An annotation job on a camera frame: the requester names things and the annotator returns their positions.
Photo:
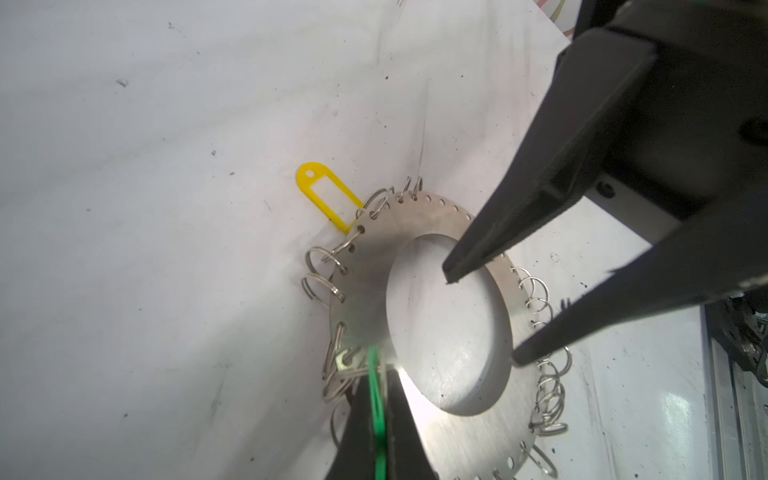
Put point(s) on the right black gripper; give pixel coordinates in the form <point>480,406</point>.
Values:
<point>665,101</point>

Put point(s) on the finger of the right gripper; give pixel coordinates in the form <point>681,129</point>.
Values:
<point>715,254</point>

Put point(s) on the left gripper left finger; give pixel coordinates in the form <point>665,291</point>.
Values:
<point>355,458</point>

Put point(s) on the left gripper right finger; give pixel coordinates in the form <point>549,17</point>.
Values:
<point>406,457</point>

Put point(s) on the green key tag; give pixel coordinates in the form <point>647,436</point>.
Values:
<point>378,414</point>

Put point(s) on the yellow key tag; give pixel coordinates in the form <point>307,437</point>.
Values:
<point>329,194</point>

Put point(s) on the aluminium mounting rail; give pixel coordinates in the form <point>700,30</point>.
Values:
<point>735,369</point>

